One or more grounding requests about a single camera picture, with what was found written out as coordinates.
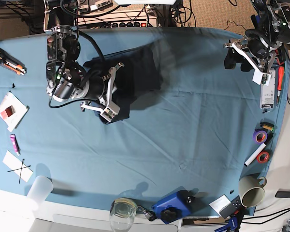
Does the beige ceramic mug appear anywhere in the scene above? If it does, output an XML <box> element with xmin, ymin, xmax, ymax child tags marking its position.
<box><xmin>238</xmin><ymin>175</ymin><xmax>267</xmax><ymax>208</ymax></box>

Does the translucent plastic cup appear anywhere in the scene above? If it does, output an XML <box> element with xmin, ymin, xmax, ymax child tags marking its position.
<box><xmin>26</xmin><ymin>176</ymin><xmax>54</xmax><ymax>211</ymax></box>

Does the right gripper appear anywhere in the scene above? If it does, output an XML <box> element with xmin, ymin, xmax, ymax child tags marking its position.
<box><xmin>81</xmin><ymin>62</ymin><xmax>125</xmax><ymax>114</ymax></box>

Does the blue clamp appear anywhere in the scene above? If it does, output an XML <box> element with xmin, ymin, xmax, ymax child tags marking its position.
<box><xmin>214</xmin><ymin>213</ymin><xmax>244</xmax><ymax>232</ymax></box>

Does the orange black utility knife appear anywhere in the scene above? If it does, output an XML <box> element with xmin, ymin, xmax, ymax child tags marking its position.
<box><xmin>0</xmin><ymin>48</ymin><xmax>27</xmax><ymax>75</ymax></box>

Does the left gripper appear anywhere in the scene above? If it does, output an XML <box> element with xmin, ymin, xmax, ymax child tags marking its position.
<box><xmin>224</xmin><ymin>35</ymin><xmax>280</xmax><ymax>73</ymax></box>

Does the small yellow battery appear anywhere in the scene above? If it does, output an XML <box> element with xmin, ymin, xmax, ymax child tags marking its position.
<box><xmin>260</xmin><ymin>122</ymin><xmax>275</xmax><ymax>131</ymax></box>

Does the small padlock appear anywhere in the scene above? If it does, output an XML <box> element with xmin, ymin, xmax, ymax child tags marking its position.
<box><xmin>137</xmin><ymin>205</ymin><xmax>157</xmax><ymax>222</ymax></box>

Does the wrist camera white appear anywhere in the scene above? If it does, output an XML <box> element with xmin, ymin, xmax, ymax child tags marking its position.
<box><xmin>252</xmin><ymin>70</ymin><xmax>272</xmax><ymax>86</ymax></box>
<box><xmin>100</xmin><ymin>101</ymin><xmax>120</xmax><ymax>122</ymax></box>

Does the black hair pin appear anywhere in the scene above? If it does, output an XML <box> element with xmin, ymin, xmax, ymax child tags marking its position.
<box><xmin>18</xmin><ymin>159</ymin><xmax>25</xmax><ymax>184</ymax></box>
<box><xmin>7</xmin><ymin>165</ymin><xmax>31</xmax><ymax>172</ymax></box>

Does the light blue table cloth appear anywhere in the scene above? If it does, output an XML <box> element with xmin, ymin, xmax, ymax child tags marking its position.
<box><xmin>0</xmin><ymin>28</ymin><xmax>290</xmax><ymax>216</ymax></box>

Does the red tape roll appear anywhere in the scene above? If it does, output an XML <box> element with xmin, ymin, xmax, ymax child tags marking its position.
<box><xmin>256</xmin><ymin>150</ymin><xmax>270</xmax><ymax>164</ymax></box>

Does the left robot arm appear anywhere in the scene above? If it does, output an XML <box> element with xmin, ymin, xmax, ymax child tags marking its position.
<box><xmin>224</xmin><ymin>0</ymin><xmax>290</xmax><ymax>73</ymax></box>

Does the white packaged device box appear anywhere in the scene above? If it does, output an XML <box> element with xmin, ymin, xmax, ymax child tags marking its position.
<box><xmin>260</xmin><ymin>69</ymin><xmax>276</xmax><ymax>113</ymax></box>

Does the white power strip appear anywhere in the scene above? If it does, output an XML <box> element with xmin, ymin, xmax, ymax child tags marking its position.
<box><xmin>77</xmin><ymin>10</ymin><xmax>158</xmax><ymax>28</ymax></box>

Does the white paper with red square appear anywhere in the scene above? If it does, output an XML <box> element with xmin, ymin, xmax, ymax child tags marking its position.
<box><xmin>0</xmin><ymin>92</ymin><xmax>29</xmax><ymax>132</ymax></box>

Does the orange black tool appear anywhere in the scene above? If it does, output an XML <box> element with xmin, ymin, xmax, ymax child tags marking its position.
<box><xmin>275</xmin><ymin>45</ymin><xmax>286</xmax><ymax>65</ymax></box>

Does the black adapter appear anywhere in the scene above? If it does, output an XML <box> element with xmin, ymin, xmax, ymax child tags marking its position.
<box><xmin>275</xmin><ymin>189</ymin><xmax>290</xmax><ymax>199</ymax></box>

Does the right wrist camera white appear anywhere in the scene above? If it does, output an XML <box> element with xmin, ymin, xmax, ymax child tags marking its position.
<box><xmin>100</xmin><ymin>101</ymin><xmax>120</xmax><ymax>122</ymax></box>

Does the black remote control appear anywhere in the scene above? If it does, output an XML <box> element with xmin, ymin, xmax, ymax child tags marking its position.
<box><xmin>219</xmin><ymin>195</ymin><xmax>242</xmax><ymax>219</ymax></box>

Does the white marker pen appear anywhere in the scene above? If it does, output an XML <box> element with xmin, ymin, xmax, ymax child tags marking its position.
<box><xmin>244</xmin><ymin>143</ymin><xmax>266</xmax><ymax>167</ymax></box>

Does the small pink tube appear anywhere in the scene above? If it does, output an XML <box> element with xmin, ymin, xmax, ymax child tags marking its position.
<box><xmin>10</xmin><ymin>134</ymin><xmax>20</xmax><ymax>156</ymax></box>

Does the purple tape roll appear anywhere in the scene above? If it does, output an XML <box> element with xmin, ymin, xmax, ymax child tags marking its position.
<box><xmin>253</xmin><ymin>129</ymin><xmax>268</xmax><ymax>144</ymax></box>

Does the blue plastic box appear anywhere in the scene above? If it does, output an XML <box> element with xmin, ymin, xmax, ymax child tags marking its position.
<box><xmin>151</xmin><ymin>190</ymin><xmax>195</xmax><ymax>224</ymax></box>

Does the orange screwdriver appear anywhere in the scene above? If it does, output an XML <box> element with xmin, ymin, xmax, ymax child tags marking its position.
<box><xmin>276</xmin><ymin>66</ymin><xmax>285</xmax><ymax>103</ymax></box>

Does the dark blue T-shirt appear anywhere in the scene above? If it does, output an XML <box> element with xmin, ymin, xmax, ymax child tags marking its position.
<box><xmin>84</xmin><ymin>45</ymin><xmax>163</xmax><ymax>124</ymax></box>

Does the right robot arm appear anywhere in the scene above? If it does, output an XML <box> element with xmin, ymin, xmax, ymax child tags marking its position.
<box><xmin>43</xmin><ymin>0</ymin><xmax>124</xmax><ymax>121</ymax></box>

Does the clear glass mug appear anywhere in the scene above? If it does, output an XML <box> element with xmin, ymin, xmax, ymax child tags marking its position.
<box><xmin>109</xmin><ymin>198</ymin><xmax>137</xmax><ymax>232</ymax></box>

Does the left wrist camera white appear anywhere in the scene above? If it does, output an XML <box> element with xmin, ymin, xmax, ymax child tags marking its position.
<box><xmin>252</xmin><ymin>70</ymin><xmax>272</xmax><ymax>86</ymax></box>

